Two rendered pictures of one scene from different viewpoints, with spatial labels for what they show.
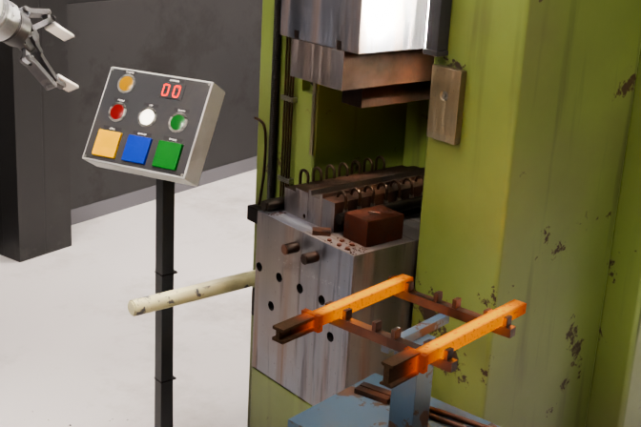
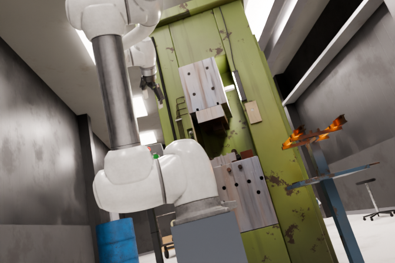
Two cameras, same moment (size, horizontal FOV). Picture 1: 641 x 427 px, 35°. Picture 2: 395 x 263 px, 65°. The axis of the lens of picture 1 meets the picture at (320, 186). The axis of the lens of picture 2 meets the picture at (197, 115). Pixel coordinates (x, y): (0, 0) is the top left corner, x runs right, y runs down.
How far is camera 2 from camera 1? 214 cm
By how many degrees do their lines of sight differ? 55
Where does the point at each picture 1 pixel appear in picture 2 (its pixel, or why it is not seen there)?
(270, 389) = not seen: hidden behind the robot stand
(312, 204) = (223, 158)
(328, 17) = (210, 98)
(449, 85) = (253, 105)
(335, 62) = (218, 108)
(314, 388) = (258, 219)
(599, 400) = not seen: hidden behind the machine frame
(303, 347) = (247, 206)
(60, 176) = not seen: outside the picture
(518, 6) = (264, 78)
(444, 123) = (255, 116)
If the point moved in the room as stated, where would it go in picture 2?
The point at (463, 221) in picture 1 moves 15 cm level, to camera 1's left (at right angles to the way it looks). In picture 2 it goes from (273, 142) to (260, 142)
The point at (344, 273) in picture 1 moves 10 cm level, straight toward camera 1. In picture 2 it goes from (255, 164) to (267, 159)
